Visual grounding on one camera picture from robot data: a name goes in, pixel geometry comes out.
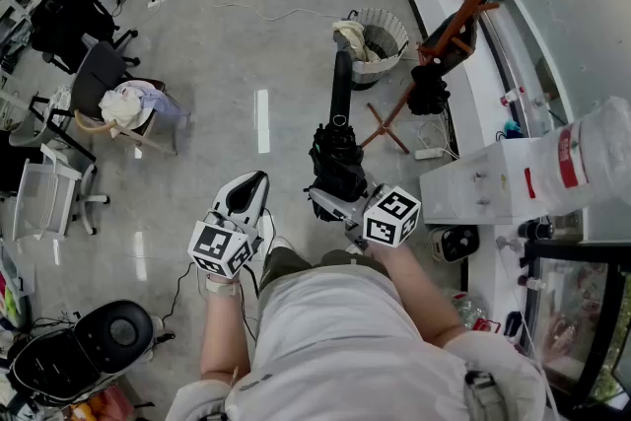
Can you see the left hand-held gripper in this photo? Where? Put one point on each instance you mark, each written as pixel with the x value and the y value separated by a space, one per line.
pixel 222 244

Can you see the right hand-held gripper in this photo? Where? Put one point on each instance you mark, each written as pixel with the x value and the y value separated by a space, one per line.
pixel 392 217

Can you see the black umbrella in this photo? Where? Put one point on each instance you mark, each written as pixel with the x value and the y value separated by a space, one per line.
pixel 341 89

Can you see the person's right forearm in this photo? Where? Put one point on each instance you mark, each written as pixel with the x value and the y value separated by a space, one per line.
pixel 414 291

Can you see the person's left forearm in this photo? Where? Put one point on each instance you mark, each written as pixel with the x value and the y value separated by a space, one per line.
pixel 224 335

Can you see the person's left white shoe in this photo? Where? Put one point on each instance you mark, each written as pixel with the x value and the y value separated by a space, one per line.
pixel 282 244

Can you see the person's olive shorts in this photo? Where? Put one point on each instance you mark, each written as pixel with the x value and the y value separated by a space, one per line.
pixel 281 261

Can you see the white power strip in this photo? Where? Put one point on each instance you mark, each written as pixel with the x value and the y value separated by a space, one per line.
pixel 428 154
pixel 158 1

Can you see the beige wristband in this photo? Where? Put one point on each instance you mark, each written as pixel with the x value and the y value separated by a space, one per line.
pixel 222 287

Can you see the small white black heater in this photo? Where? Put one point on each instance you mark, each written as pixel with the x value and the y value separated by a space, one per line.
pixel 453 244

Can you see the white water dispenser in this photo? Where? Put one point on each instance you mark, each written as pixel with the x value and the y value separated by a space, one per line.
pixel 468 192

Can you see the black crumpled fabric bundle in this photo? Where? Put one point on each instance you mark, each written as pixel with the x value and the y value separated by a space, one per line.
pixel 429 91

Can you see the white slatted waste basket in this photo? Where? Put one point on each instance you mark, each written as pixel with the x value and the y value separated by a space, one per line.
pixel 387 64

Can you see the person's white shirt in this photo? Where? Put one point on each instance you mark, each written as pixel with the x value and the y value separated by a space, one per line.
pixel 335 350

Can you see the pile of light clothes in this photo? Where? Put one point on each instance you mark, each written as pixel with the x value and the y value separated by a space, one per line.
pixel 123 106

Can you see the cream cloth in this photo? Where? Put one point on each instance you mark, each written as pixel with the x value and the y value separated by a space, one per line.
pixel 352 34

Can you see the teal item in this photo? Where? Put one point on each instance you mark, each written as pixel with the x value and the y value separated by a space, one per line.
pixel 513 128

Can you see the red tag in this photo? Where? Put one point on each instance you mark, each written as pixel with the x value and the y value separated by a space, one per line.
pixel 529 182

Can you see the black cup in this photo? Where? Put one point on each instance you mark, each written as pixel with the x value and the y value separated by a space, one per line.
pixel 535 230

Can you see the white bottle with red cap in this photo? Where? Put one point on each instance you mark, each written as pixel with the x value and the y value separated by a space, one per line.
pixel 512 96

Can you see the grey chair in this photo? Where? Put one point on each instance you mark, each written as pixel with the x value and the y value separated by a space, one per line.
pixel 96 74

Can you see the white mesh chair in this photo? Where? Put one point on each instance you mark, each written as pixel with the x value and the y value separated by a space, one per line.
pixel 42 197

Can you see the black office chair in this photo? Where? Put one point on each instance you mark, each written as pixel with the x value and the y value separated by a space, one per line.
pixel 74 22

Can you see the large clear water jug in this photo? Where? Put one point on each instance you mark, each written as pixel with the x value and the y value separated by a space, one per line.
pixel 601 153

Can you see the black window frame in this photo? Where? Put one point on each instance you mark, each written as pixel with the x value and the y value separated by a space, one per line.
pixel 567 249

